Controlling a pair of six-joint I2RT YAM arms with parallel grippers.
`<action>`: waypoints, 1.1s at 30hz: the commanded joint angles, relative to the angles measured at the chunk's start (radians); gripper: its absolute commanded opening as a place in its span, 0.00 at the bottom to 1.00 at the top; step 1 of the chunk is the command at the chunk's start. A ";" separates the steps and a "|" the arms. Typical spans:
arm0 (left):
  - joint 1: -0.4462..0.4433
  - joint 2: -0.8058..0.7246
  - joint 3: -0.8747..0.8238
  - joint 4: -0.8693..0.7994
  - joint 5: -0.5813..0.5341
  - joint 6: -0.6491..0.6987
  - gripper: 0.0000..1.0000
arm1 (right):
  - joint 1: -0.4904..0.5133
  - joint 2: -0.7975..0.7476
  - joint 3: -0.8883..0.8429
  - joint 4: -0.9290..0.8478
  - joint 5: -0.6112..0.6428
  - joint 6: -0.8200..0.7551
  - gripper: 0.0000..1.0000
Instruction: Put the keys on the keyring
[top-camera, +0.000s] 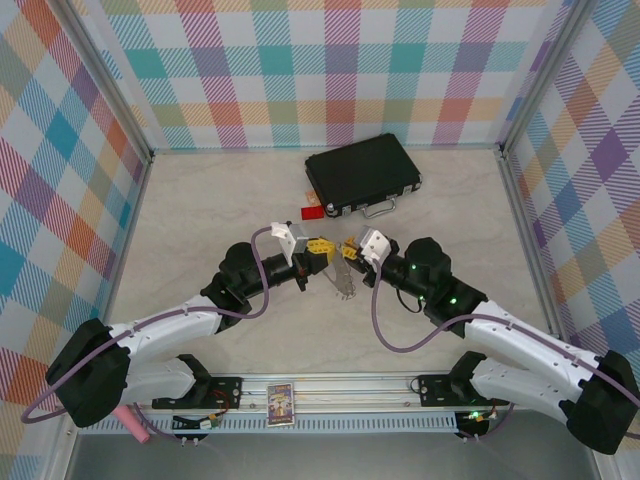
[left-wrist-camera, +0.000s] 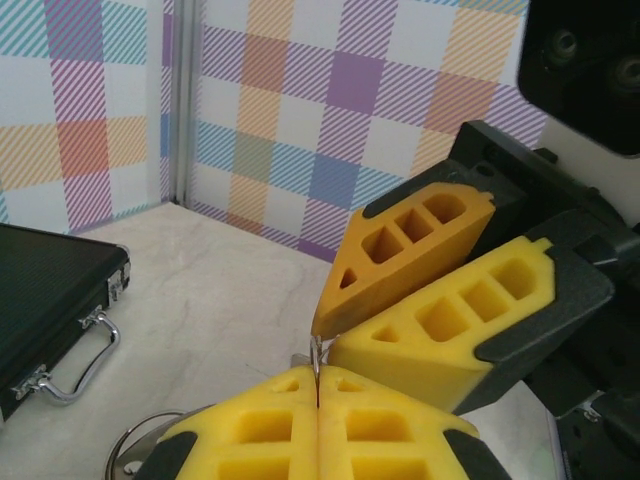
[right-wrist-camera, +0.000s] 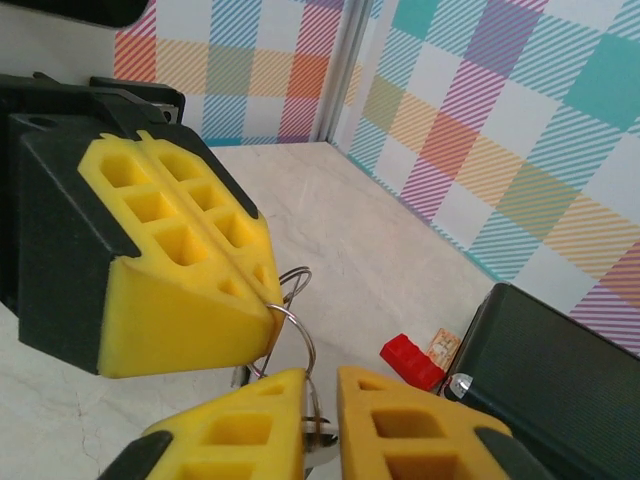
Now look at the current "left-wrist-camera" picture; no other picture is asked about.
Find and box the aluminium frame post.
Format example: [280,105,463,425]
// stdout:
[169,0,204,206]

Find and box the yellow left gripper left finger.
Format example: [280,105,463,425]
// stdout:
[134,364,320,480]

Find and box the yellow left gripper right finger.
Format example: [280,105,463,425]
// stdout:
[317,364,506,480]

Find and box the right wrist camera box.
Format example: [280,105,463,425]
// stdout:
[517,0,640,166]

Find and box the black case with metal handle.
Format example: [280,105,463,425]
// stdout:
[0,222,132,424]

